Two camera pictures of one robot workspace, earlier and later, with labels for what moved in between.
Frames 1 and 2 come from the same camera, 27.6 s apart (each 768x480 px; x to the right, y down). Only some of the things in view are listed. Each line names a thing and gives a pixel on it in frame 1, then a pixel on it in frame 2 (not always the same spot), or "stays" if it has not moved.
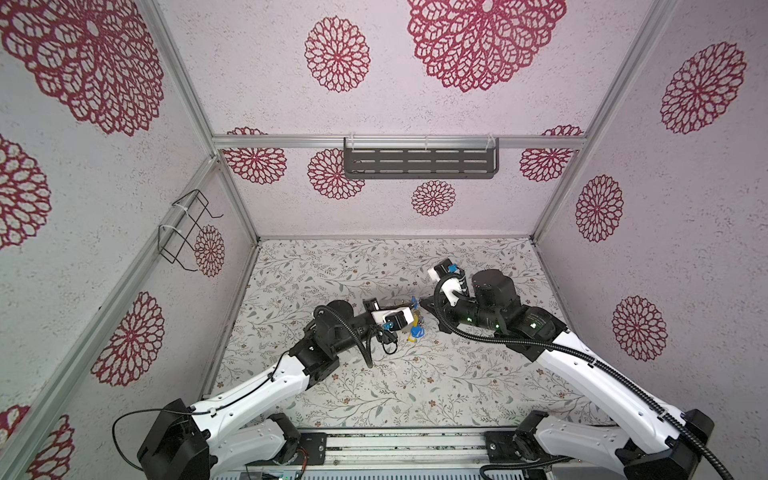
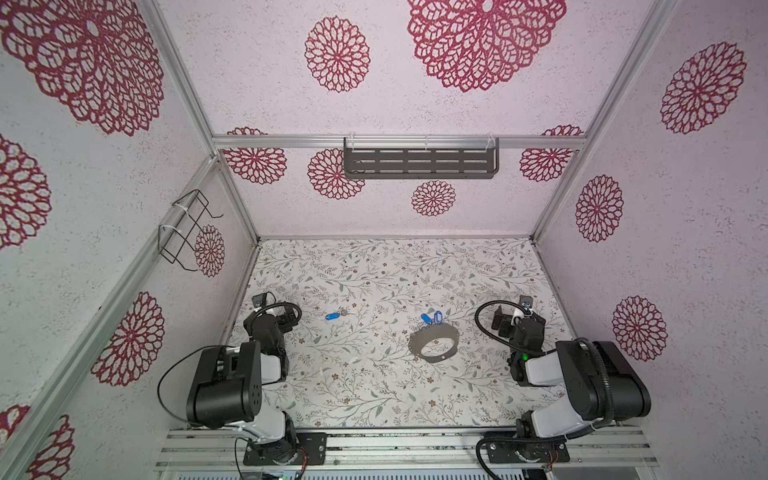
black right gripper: [446, 309] -> [505, 321]
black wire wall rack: [173, 242] stays
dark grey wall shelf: [421, 157] stays
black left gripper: [386, 340] -> [288, 318]
